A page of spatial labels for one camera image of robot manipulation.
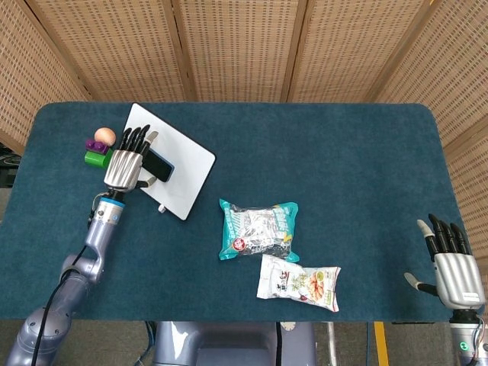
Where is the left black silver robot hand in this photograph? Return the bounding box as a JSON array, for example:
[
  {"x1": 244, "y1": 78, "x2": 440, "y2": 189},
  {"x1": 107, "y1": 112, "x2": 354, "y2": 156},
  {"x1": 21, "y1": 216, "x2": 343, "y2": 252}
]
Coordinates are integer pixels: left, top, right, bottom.
[{"x1": 103, "y1": 124, "x2": 159, "y2": 192}]

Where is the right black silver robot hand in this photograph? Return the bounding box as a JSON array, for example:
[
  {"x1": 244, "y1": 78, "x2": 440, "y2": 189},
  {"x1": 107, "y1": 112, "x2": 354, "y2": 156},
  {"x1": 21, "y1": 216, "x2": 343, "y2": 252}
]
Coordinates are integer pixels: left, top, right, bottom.
[{"x1": 403, "y1": 213, "x2": 486, "y2": 310}]

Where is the black blue-edged eraser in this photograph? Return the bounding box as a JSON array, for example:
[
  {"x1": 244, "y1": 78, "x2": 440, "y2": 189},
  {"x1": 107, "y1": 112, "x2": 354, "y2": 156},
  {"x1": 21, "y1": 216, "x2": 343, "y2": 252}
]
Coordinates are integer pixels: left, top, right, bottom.
[{"x1": 141, "y1": 148, "x2": 175, "y2": 183}]

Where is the white rectangular board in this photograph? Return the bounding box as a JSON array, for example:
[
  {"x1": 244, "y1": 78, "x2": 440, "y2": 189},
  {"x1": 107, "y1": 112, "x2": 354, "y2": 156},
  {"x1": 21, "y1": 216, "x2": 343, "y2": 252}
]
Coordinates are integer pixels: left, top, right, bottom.
[{"x1": 124, "y1": 102, "x2": 217, "y2": 221}]

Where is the green toy building block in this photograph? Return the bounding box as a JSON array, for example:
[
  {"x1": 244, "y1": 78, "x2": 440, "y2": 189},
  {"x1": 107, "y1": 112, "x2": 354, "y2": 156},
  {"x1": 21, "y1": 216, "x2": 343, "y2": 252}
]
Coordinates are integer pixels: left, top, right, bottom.
[{"x1": 83, "y1": 148, "x2": 114, "y2": 169}]

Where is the purple toy building block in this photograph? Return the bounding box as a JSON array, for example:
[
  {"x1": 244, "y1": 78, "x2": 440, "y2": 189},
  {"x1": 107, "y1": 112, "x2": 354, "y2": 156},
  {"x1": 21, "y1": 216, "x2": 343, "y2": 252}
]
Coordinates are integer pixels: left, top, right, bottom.
[{"x1": 85, "y1": 138, "x2": 109, "y2": 155}]

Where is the beige egg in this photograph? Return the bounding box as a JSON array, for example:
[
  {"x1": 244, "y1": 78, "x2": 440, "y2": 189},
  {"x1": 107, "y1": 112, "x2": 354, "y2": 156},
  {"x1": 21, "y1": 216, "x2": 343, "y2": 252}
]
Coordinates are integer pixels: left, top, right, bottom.
[{"x1": 94, "y1": 127, "x2": 117, "y2": 146}]

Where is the teal silver snack bag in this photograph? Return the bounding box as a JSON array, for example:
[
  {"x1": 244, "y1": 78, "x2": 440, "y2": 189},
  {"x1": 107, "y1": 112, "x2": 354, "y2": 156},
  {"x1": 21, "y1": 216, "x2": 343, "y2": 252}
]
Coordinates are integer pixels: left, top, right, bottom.
[{"x1": 218, "y1": 198, "x2": 300, "y2": 263}]

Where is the dark blue table cloth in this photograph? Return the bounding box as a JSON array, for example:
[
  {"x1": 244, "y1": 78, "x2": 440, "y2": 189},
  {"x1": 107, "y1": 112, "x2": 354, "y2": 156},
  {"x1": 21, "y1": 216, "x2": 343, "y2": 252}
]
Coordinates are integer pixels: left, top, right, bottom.
[{"x1": 0, "y1": 101, "x2": 480, "y2": 323}]

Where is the white peanut snack bag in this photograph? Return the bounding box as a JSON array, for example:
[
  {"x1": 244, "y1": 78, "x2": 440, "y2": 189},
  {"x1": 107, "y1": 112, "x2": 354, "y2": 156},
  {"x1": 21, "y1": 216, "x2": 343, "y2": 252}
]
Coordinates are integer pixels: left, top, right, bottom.
[{"x1": 255, "y1": 254, "x2": 342, "y2": 313}]

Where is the woven bamboo folding screen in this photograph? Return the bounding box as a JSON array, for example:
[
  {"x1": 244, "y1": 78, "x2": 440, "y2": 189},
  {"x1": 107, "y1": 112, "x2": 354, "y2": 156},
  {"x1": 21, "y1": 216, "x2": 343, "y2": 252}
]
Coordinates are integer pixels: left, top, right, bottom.
[{"x1": 0, "y1": 0, "x2": 488, "y2": 268}]

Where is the grey robot torso base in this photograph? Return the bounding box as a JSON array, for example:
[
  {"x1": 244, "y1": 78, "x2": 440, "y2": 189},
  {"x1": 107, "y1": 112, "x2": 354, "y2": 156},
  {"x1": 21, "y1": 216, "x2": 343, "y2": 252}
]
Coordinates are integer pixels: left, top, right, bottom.
[{"x1": 152, "y1": 321, "x2": 317, "y2": 366}]

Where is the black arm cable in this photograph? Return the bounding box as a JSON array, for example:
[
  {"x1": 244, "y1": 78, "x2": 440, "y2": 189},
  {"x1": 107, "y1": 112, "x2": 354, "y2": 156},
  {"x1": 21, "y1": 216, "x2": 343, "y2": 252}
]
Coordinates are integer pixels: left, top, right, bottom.
[{"x1": 30, "y1": 243, "x2": 88, "y2": 366}]

